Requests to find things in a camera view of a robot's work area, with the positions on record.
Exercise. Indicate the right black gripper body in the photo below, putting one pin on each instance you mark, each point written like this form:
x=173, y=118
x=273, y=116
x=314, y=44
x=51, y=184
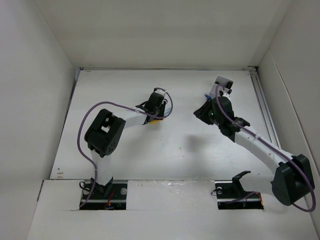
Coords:
x=217, y=120

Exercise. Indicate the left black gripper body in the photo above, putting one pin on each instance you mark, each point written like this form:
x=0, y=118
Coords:
x=159, y=112

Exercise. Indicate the light blue pen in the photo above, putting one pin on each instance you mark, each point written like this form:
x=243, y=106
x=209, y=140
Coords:
x=167, y=111

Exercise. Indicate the yellow highlighter marker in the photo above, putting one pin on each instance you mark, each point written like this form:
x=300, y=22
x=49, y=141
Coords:
x=228, y=87

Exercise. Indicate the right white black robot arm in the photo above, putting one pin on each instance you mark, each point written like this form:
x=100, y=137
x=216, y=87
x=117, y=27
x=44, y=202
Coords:
x=293, y=177

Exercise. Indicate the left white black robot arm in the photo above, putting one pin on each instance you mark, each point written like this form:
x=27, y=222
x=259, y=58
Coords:
x=104, y=133

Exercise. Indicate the white compartment organizer tray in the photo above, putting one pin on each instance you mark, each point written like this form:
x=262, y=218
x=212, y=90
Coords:
x=220, y=80

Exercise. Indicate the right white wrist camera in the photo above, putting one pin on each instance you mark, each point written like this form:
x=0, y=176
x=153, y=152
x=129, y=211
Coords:
x=223, y=93

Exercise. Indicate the right base mounting rail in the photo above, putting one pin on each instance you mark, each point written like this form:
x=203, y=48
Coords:
x=230, y=195

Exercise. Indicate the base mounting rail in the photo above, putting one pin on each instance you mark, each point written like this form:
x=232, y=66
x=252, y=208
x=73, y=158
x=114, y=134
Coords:
x=115, y=198
x=230, y=195

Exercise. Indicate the left base mounting rail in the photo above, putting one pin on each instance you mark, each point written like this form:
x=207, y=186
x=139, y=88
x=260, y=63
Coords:
x=115, y=198

